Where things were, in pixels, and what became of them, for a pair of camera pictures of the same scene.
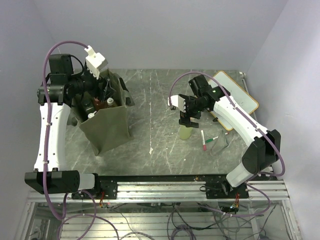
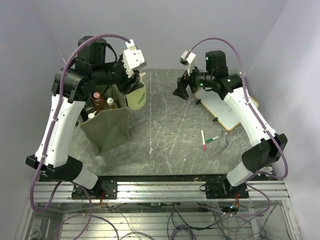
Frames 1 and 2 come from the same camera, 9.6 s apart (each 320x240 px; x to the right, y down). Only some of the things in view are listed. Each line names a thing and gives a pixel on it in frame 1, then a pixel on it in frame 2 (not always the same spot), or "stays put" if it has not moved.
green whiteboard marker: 211,139 stays put
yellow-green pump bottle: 91,115 stays put
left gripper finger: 109,90 -> 134,82
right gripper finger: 194,124 -> 182,83
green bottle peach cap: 185,132 -> 136,100
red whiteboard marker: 204,147 stays put
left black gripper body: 87,82 -> 119,76
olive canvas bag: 109,128 stays put
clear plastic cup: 219,144 stays put
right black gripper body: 194,107 -> 199,79
